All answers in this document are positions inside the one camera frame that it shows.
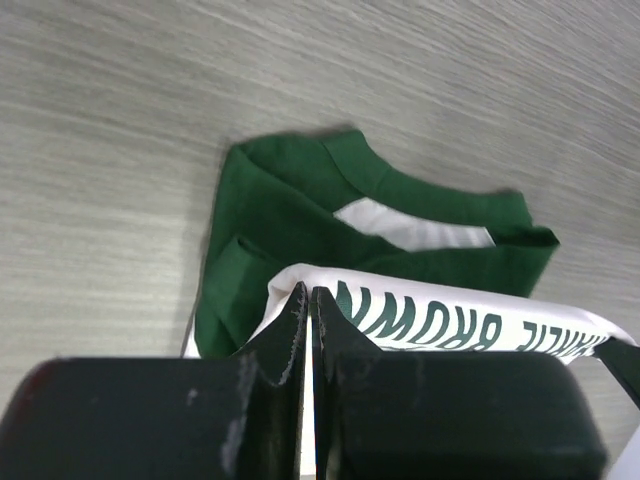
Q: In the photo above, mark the white and green t-shirt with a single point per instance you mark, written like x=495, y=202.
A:
x=412, y=265

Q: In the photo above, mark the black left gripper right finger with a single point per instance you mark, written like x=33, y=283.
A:
x=431, y=415

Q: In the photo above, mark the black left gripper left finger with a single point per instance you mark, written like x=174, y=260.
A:
x=238, y=417

